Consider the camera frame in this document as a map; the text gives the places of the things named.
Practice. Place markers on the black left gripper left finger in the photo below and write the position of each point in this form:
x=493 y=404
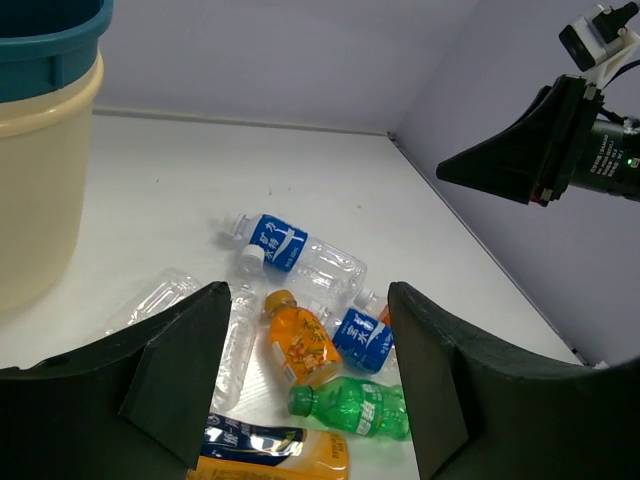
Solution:
x=132 y=405

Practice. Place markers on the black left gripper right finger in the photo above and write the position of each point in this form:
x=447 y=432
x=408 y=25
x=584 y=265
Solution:
x=481 y=407

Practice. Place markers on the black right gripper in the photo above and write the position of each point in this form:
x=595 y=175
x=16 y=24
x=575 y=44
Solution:
x=566 y=137

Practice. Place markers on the yellow bottle dark blue label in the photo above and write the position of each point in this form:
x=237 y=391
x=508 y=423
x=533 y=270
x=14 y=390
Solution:
x=232 y=449

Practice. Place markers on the large blue label water bottle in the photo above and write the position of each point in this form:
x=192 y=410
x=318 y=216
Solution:
x=309 y=265

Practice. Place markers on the cream bin with teal rim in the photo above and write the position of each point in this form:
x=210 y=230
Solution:
x=51 y=72

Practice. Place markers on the green soda bottle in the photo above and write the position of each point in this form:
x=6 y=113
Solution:
x=356 y=406

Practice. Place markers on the clear unlabelled plastic bottle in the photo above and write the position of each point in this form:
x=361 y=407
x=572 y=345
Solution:
x=168 y=288

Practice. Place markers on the small blue label water bottle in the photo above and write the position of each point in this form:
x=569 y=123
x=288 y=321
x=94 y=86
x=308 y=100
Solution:
x=364 y=343

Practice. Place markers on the clear crumpled bottle white cap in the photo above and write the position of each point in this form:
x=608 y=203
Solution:
x=246 y=288

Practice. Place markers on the orange label drink bottle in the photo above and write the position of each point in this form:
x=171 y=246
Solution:
x=373 y=305

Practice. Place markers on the small orange juice bottle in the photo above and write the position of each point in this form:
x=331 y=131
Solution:
x=301 y=346

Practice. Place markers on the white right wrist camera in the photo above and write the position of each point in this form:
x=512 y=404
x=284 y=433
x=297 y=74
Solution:
x=600 y=42

